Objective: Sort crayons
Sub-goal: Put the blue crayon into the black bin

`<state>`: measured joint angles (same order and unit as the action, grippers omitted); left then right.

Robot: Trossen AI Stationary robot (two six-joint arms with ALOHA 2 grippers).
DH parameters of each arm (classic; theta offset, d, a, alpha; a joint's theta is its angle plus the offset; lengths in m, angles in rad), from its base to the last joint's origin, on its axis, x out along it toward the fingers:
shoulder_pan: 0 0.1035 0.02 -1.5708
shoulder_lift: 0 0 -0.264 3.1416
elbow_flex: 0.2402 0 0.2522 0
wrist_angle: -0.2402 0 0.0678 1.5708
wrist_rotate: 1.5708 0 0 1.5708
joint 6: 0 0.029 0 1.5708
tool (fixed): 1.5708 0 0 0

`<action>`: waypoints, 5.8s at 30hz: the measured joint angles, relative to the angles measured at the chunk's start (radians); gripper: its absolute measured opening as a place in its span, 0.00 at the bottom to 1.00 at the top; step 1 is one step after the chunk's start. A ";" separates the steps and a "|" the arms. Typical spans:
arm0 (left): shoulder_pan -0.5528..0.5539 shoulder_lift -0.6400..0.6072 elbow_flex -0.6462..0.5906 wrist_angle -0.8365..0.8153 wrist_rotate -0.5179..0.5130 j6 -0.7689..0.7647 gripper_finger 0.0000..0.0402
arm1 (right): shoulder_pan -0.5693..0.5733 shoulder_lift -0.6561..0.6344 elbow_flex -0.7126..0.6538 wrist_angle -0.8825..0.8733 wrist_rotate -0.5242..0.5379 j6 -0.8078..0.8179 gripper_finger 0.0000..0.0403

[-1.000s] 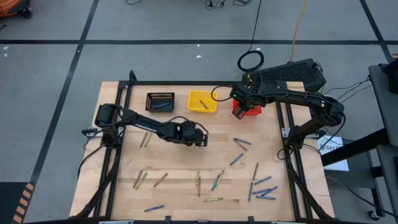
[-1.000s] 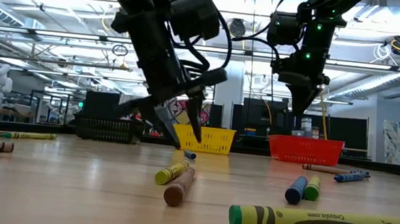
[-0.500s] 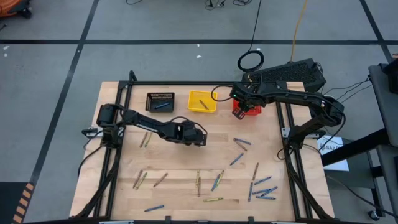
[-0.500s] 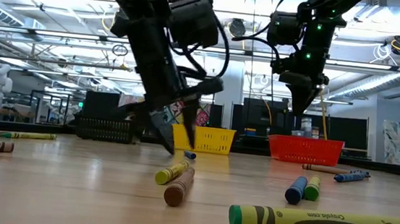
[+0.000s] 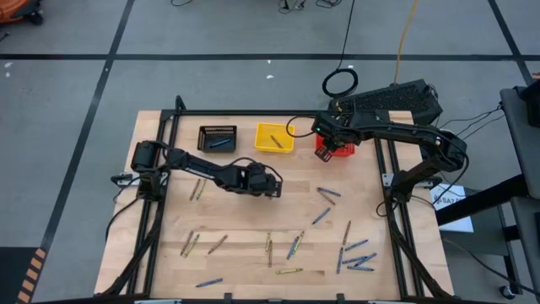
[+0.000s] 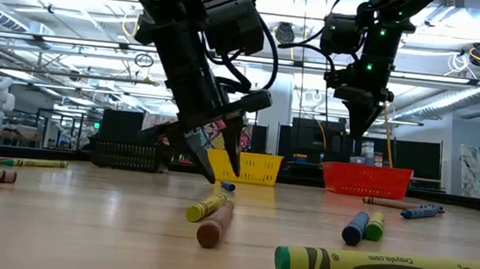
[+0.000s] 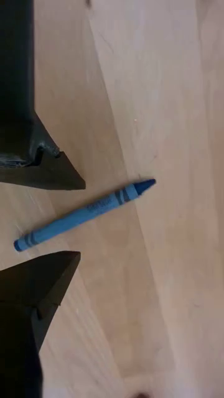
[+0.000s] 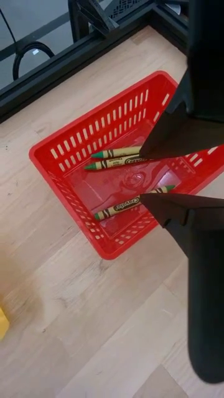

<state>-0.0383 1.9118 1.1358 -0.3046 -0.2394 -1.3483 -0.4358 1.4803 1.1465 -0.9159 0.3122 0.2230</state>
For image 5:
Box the red slotted plastic basket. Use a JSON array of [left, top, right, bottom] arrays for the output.
[[315, 133, 356, 158]]

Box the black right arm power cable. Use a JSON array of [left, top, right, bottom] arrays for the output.
[[374, 194, 438, 219]]

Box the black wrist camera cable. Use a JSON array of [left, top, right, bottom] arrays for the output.
[[285, 116, 321, 139], [227, 156, 284, 183]]

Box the white printed paper sheet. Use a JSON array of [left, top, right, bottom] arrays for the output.
[[429, 183, 475, 234]]

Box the black floor cable bundle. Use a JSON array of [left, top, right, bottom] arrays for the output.
[[276, 0, 343, 11]]

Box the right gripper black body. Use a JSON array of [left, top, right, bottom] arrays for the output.
[[312, 113, 355, 149]]

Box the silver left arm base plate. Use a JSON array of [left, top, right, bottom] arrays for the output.
[[110, 171, 170, 187]]

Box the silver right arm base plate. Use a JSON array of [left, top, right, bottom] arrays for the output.
[[381, 172, 444, 190]]

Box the black equipment box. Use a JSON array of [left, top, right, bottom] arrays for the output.
[[515, 73, 540, 128]]

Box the grey side table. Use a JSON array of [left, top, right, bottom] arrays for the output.
[[499, 86, 540, 296]]

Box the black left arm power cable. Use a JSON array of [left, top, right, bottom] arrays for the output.
[[104, 194, 147, 244]]

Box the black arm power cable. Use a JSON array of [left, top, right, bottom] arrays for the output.
[[104, 194, 147, 244], [374, 194, 438, 219]]

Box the yellow slotted plastic basket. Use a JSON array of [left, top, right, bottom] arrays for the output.
[[254, 122, 296, 154]]

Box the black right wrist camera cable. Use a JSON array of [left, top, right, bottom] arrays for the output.
[[285, 116, 321, 139]]

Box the black slotted plastic basket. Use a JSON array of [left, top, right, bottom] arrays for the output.
[[197, 124, 238, 154]]

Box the black perforated computer case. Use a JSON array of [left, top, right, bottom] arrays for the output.
[[327, 78, 444, 126]]

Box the yellow cable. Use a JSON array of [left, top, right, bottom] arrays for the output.
[[392, 0, 419, 84]]

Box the black table support beam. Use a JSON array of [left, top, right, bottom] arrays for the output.
[[434, 173, 531, 227]]

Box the coiled black cable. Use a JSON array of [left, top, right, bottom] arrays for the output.
[[321, 0, 359, 100]]

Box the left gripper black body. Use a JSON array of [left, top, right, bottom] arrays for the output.
[[248, 164, 283, 198]]

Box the black left wrist camera cable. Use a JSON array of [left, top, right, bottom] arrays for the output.
[[227, 156, 284, 183]]

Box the black computer cable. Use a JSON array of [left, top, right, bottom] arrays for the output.
[[438, 105, 505, 140]]

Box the orange wheeled machine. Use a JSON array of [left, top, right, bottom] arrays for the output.
[[0, 0, 45, 25]]

